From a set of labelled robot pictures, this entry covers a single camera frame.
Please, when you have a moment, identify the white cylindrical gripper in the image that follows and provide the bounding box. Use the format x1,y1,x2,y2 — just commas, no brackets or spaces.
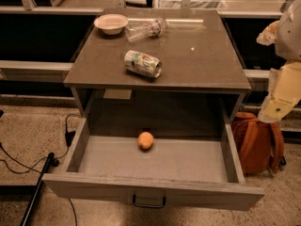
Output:
256,21,301,123

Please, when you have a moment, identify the orange fruit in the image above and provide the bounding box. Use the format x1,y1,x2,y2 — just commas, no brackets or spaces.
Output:
137,132,154,150

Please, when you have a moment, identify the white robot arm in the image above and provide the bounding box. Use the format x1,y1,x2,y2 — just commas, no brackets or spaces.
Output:
257,0,301,123

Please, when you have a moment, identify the grey cabinet with counter top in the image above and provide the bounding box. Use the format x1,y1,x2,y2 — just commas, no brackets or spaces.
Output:
64,8,251,118

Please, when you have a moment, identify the open grey top drawer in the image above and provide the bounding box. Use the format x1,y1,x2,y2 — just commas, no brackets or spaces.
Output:
41,92,265,212

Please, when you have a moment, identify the orange backpack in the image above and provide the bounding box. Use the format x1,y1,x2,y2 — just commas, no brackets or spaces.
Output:
231,112,284,174

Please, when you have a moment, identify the clear plastic water bottle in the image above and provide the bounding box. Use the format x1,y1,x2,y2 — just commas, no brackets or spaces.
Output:
125,19,167,42

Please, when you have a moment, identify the white green soda can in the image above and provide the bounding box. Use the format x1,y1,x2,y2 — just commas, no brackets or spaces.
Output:
123,50,162,78

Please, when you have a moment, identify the white paper bowl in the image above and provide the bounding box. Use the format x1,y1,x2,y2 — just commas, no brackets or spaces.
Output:
94,14,128,35

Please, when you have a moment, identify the black power adapter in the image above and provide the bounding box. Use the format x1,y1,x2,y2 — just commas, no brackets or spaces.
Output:
65,131,75,147

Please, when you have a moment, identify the black pole on floor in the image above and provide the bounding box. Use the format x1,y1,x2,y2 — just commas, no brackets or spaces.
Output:
19,153,55,226

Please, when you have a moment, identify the black drawer handle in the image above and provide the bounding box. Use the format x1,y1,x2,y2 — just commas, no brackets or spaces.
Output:
132,194,166,209

